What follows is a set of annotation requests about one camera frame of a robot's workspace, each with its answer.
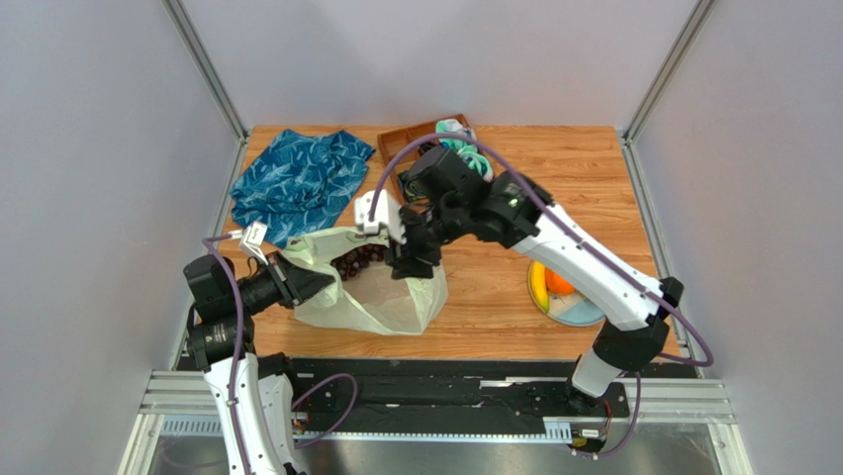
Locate teal white sock upper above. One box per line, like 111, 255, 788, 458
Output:
435, 118, 476, 150

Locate dark green leaf rolled sock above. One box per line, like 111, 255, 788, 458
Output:
398, 171, 426, 203

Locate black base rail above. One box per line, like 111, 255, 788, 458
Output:
212, 355, 631, 436

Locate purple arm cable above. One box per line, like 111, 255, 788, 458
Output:
368, 133, 715, 459
200, 236, 360, 475

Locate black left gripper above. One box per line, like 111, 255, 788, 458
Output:
228, 249, 332, 316

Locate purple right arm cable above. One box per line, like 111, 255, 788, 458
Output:
368, 133, 715, 459

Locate teal white sock lower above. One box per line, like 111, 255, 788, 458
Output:
457, 144, 495, 182

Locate grey aluminium frame post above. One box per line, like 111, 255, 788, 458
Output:
162, 0, 249, 143

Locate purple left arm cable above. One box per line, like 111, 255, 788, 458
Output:
200, 236, 360, 475

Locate teal white sock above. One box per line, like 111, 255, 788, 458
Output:
457, 144, 495, 182
435, 118, 476, 150

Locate translucent white plastic bag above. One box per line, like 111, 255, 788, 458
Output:
282, 228, 449, 335

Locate fake yellow banana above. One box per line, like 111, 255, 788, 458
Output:
528, 261, 550, 314

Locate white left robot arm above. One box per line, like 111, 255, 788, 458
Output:
183, 251, 335, 474

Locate fake orange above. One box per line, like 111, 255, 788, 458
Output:
544, 268, 576, 296

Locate blue shark print cloth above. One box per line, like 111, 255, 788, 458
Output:
230, 129, 375, 248

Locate right aluminium frame post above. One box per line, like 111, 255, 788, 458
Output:
622, 0, 718, 143

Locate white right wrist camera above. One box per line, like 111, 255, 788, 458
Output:
353, 190, 407, 244

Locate cream and blue plate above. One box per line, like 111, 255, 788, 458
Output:
527, 274, 605, 328

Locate wooden compartment tray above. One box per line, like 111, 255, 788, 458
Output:
377, 114, 476, 210

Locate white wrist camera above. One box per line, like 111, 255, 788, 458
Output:
353, 190, 407, 244
229, 221, 268, 264

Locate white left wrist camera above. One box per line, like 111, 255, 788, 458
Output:
229, 221, 268, 264

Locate fake dark grape bunch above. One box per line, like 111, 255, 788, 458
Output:
330, 244, 388, 281

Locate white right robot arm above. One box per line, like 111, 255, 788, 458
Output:
354, 146, 684, 400

